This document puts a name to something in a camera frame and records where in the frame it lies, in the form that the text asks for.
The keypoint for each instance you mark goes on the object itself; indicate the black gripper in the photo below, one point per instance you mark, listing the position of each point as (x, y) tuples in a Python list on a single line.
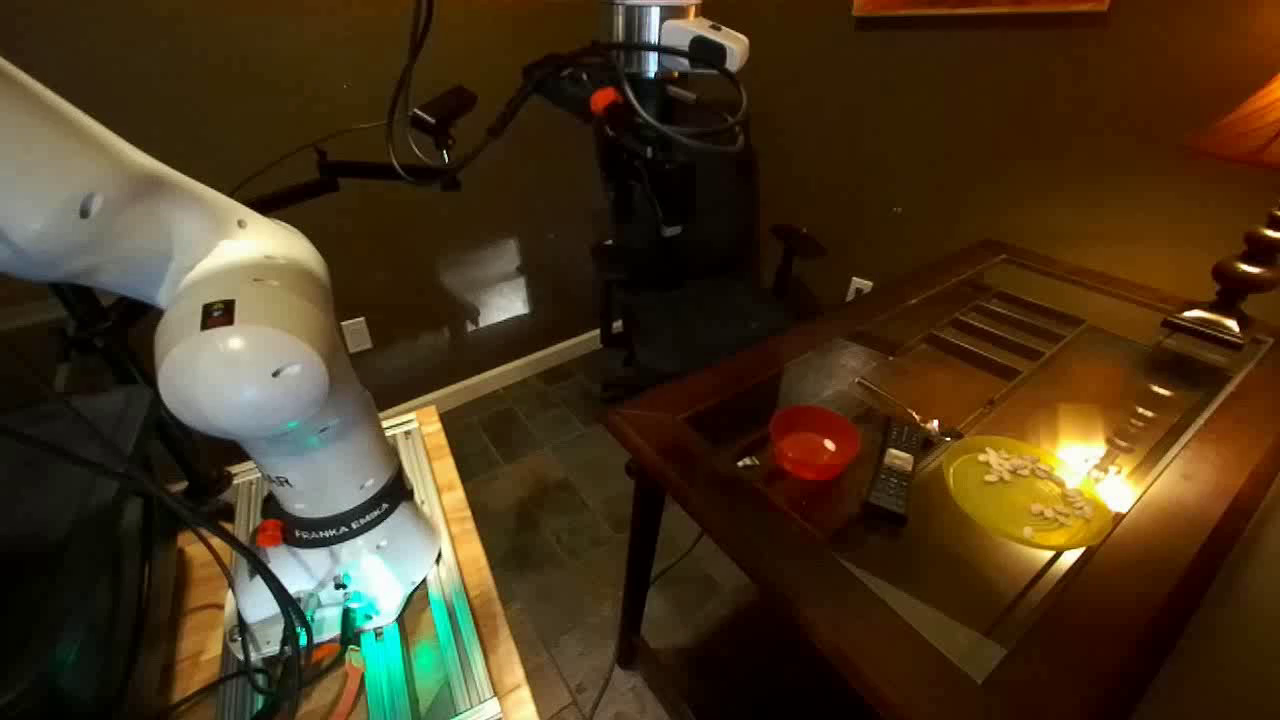
[(685, 115)]

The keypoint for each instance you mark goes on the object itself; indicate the white seeds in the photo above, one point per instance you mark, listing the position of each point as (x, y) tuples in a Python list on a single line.
[(1023, 464)]

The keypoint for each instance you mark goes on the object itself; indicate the yellow plastic plate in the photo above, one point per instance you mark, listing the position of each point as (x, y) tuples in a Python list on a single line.
[(995, 502)]

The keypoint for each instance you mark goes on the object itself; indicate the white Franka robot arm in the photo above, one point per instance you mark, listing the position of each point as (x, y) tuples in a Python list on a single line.
[(241, 360)]

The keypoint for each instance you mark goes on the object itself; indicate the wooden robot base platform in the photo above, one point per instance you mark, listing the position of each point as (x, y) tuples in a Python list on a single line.
[(472, 572)]

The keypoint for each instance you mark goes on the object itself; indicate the orange plastic bowl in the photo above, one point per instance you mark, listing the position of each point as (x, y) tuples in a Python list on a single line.
[(815, 447)]

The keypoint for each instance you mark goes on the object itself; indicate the black office chair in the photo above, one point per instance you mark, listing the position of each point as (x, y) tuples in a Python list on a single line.
[(693, 292)]

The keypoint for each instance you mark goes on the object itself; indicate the silver spoon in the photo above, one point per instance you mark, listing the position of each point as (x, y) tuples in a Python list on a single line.
[(891, 481)]

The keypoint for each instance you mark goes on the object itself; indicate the dark wooden glass-top table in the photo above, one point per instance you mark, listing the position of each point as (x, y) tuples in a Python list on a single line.
[(933, 585)]

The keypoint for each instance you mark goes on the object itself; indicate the table lamp with orange shade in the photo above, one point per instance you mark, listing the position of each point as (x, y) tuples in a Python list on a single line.
[(1242, 277)]

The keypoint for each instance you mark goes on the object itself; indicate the black equipment case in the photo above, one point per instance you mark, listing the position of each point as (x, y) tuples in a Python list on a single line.
[(54, 535)]

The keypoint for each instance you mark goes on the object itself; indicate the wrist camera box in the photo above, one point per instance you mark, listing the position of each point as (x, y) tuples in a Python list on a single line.
[(705, 43)]

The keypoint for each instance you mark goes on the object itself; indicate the black camera on articulated arm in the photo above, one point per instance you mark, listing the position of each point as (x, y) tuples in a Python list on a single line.
[(441, 115)]

